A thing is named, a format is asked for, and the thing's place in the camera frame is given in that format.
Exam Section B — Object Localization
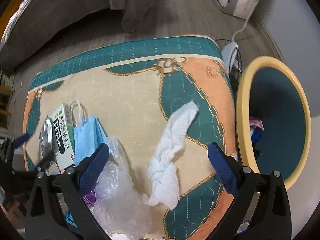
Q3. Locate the purple wrapper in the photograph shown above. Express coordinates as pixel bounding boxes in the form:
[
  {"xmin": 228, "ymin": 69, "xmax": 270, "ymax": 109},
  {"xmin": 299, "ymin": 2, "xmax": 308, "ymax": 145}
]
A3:
[{"xmin": 82, "ymin": 184, "xmax": 97, "ymax": 207}]

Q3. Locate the light blue face mask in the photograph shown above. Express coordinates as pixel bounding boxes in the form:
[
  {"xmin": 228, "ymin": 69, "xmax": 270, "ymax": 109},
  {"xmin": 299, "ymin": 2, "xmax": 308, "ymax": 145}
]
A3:
[{"xmin": 70, "ymin": 100, "xmax": 107, "ymax": 166}]

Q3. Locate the clear plastic bag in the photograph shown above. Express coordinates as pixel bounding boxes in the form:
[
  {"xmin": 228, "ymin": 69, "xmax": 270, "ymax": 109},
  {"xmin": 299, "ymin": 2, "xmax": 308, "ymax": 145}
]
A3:
[{"xmin": 92, "ymin": 137, "xmax": 152, "ymax": 239}]

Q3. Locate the white tissue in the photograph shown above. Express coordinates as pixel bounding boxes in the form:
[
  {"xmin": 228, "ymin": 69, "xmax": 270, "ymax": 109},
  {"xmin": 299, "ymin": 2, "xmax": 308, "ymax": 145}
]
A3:
[{"xmin": 143, "ymin": 101, "xmax": 199, "ymax": 210}]

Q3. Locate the teal trash bin yellow rim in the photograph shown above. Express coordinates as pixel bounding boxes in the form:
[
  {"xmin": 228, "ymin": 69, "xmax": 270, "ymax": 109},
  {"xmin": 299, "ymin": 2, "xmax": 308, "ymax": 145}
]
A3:
[{"xmin": 236, "ymin": 56, "xmax": 311, "ymax": 189}]

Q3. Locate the silver foil blister pack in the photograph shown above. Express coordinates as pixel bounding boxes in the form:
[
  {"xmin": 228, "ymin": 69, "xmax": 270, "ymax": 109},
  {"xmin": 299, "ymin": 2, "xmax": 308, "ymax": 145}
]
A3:
[{"xmin": 39, "ymin": 116, "xmax": 53, "ymax": 158}]

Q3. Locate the green white medicine box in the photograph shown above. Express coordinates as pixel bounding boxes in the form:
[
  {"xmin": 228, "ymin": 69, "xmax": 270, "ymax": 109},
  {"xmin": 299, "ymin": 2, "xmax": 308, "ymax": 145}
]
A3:
[{"xmin": 50, "ymin": 103, "xmax": 75, "ymax": 173}]

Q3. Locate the white door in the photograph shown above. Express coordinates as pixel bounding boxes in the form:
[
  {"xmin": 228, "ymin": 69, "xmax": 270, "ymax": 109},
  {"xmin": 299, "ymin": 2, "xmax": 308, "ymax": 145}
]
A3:
[{"xmin": 288, "ymin": 116, "xmax": 320, "ymax": 237}]

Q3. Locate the wooden shelf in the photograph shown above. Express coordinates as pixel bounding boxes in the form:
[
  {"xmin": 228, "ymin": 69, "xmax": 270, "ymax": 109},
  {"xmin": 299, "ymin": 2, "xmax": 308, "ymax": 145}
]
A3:
[{"xmin": 0, "ymin": 70, "xmax": 14, "ymax": 128}]

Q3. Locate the pink snack wrapper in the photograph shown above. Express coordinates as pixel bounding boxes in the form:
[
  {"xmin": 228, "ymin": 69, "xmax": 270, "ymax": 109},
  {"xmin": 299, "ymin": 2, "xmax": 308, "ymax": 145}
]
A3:
[{"xmin": 249, "ymin": 116, "xmax": 264, "ymax": 131}]

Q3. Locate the blue floral quilt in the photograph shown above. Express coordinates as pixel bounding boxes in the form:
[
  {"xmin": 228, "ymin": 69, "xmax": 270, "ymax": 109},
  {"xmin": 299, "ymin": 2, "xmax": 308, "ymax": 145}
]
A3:
[{"xmin": 1, "ymin": 0, "xmax": 33, "ymax": 48}]

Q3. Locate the bed with grey blanket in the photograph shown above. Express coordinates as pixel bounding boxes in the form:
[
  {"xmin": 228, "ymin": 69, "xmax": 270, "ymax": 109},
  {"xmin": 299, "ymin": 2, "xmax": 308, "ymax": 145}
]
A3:
[{"xmin": 1, "ymin": 0, "xmax": 153, "ymax": 75}]

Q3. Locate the white power strip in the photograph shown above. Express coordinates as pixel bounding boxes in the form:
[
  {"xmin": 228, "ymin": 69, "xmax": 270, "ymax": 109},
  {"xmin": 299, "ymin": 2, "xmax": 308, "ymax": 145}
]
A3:
[{"xmin": 221, "ymin": 41, "xmax": 239, "ymax": 74}]

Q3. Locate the white power cable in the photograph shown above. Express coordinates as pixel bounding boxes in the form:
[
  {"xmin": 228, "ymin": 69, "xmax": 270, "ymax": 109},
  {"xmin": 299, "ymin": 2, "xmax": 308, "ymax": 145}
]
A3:
[{"xmin": 231, "ymin": 0, "xmax": 261, "ymax": 43}]

